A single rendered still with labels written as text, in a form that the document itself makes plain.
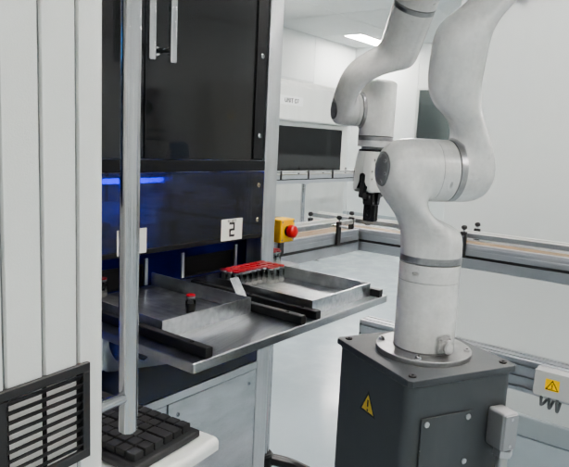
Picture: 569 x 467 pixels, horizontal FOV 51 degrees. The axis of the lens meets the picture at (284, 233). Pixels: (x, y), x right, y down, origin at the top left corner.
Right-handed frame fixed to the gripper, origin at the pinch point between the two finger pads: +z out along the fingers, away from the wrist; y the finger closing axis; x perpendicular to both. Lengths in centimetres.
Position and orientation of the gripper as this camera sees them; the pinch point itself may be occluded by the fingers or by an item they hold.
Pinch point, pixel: (370, 212)
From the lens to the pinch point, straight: 148.5
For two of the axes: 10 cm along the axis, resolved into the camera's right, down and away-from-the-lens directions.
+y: -6.2, 0.9, -7.8
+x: 7.9, 1.3, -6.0
